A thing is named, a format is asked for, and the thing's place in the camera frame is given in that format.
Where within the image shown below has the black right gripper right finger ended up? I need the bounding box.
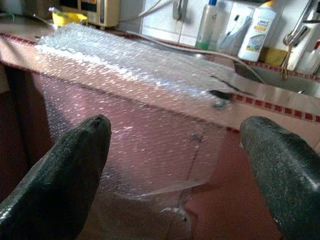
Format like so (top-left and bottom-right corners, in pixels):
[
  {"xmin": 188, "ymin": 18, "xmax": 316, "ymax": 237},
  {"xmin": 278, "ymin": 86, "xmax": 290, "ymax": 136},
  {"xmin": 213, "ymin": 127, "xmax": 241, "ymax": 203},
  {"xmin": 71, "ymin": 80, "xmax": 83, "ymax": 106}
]
[{"xmin": 239, "ymin": 115, "xmax": 320, "ymax": 240}]

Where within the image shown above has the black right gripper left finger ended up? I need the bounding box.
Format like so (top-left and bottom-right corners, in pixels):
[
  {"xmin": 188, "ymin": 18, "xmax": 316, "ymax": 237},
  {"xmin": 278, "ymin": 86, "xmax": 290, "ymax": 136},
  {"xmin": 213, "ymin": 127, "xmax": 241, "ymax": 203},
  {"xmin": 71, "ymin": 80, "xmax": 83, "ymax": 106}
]
[{"xmin": 0, "ymin": 114, "xmax": 112, "ymax": 240}]

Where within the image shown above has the yellow plastic strainer bowl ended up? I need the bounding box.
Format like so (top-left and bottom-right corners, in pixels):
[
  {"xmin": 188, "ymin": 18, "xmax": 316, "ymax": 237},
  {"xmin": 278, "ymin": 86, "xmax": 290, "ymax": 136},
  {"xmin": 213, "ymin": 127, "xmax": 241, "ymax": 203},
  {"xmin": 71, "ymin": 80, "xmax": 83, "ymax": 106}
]
[{"xmin": 51, "ymin": 11, "xmax": 89, "ymax": 27}]

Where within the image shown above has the steel sink basin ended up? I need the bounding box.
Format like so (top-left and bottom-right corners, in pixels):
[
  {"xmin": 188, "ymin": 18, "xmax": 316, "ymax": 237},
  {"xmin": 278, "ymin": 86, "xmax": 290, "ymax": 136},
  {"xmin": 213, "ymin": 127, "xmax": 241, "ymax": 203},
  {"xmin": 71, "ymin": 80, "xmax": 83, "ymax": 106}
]
[{"xmin": 233, "ymin": 59, "xmax": 320, "ymax": 99}]

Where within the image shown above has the yellow sponge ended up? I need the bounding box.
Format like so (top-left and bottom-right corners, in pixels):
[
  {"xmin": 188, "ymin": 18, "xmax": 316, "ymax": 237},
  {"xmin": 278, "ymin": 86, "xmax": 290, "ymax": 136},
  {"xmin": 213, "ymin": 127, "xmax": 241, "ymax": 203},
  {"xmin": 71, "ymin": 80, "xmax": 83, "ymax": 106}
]
[{"xmin": 259, "ymin": 46, "xmax": 286, "ymax": 66}]

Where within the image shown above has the white plastic bottle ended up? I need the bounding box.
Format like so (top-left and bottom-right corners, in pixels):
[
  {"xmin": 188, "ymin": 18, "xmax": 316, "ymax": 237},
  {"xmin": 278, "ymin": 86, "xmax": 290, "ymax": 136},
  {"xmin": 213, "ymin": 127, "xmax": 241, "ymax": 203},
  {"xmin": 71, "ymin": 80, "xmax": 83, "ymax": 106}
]
[{"xmin": 287, "ymin": 0, "xmax": 320, "ymax": 74}]

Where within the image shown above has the clear bubble wrap sheet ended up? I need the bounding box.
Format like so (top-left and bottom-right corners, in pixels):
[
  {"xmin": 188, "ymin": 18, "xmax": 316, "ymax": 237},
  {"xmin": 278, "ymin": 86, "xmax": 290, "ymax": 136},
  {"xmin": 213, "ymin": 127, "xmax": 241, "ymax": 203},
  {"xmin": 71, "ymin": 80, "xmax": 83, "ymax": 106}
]
[{"xmin": 33, "ymin": 22, "xmax": 237, "ymax": 201}]

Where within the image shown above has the chrome faucet spout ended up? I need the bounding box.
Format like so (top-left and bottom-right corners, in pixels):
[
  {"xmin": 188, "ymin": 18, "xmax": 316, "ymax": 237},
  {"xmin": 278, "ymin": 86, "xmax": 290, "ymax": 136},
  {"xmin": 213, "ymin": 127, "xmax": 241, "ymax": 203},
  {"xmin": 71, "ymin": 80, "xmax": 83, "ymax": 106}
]
[{"xmin": 281, "ymin": 0, "xmax": 316, "ymax": 78}]

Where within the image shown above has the clear plastic cup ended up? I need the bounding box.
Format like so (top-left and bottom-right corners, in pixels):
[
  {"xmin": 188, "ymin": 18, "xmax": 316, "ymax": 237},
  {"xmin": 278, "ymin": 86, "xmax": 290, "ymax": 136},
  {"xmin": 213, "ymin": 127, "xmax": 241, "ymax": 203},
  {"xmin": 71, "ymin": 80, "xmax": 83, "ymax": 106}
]
[{"xmin": 217, "ymin": 14, "xmax": 253, "ymax": 56}]

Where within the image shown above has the white detergent bottle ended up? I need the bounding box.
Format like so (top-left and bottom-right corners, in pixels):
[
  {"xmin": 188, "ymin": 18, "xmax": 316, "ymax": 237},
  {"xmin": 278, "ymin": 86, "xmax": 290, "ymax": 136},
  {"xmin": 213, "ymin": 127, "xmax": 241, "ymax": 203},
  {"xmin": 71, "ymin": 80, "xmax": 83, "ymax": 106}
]
[{"xmin": 237, "ymin": 0, "xmax": 278, "ymax": 63}]

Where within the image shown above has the white and blue toothbrush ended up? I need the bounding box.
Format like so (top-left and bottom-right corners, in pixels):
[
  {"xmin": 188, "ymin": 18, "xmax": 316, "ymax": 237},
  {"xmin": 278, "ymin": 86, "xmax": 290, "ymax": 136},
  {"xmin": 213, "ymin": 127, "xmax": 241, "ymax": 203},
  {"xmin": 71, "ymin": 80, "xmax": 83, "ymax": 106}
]
[{"xmin": 224, "ymin": 14, "xmax": 251, "ymax": 41}]

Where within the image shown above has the clear bottle with blue cap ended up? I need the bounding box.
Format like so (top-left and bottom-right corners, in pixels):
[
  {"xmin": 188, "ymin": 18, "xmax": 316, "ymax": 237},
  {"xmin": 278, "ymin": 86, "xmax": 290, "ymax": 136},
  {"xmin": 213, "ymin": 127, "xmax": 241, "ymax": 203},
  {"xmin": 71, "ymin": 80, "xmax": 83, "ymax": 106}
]
[{"xmin": 194, "ymin": 0, "xmax": 227, "ymax": 51}]

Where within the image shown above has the beige water ioniser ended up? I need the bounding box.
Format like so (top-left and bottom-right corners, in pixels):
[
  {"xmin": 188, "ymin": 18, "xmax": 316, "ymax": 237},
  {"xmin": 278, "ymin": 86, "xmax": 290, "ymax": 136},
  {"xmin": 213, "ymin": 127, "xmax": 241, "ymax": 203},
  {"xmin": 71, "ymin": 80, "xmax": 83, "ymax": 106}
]
[{"xmin": 59, "ymin": 0, "xmax": 121, "ymax": 31}]

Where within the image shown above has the metal tap lever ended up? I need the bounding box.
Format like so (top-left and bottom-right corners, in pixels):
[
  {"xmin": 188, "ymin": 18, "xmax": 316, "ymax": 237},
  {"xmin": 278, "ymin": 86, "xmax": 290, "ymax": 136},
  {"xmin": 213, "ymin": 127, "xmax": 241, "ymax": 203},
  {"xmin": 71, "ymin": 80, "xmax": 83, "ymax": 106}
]
[{"xmin": 172, "ymin": 0, "xmax": 188, "ymax": 21}]

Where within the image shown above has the white plastic hose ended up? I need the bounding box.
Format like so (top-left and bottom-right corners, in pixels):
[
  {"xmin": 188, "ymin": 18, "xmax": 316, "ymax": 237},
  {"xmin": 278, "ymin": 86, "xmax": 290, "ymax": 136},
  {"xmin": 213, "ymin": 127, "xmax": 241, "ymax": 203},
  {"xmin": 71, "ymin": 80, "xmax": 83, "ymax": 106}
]
[{"xmin": 126, "ymin": 29, "xmax": 266, "ymax": 84}]

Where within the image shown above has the thin white tap hose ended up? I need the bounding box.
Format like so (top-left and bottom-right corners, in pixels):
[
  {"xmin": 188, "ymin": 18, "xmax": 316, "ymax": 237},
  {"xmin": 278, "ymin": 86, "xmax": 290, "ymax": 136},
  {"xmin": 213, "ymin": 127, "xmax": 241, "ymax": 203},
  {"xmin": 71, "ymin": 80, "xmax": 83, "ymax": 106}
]
[{"xmin": 136, "ymin": 0, "xmax": 174, "ymax": 19}]

